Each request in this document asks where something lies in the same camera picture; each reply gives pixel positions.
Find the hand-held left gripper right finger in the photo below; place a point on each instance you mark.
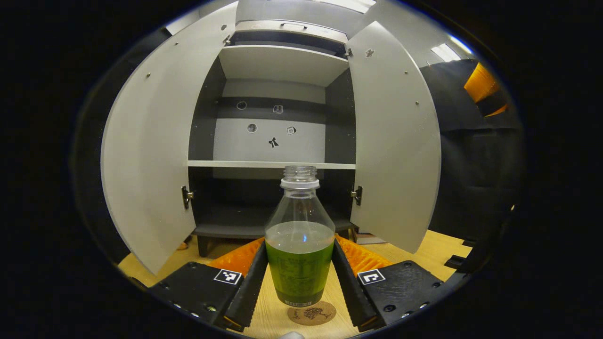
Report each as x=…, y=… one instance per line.
x=351, y=292

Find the round cork coaster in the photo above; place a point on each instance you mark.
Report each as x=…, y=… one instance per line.
x=313, y=314

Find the black backdrop cloth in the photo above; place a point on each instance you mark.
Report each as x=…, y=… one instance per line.
x=471, y=165

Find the small ceiling light panel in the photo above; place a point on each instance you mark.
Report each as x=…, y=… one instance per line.
x=445, y=52

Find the clear bottle with green label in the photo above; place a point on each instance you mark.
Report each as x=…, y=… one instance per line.
x=299, y=263

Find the grey cabinet door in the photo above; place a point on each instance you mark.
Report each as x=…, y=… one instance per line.
x=150, y=155
x=400, y=141

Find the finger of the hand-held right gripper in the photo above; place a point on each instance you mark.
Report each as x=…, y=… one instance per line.
x=497, y=111
x=479, y=84

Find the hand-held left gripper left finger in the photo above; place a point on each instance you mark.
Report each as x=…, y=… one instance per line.
x=252, y=287

